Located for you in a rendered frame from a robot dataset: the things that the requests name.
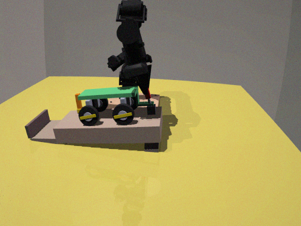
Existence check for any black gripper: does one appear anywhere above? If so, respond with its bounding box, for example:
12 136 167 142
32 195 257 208
122 39 153 95

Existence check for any green trolley with black wheels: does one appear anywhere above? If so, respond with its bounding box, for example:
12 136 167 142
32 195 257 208
78 85 154 126

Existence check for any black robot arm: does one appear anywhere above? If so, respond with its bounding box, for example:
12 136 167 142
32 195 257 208
107 0 148 87

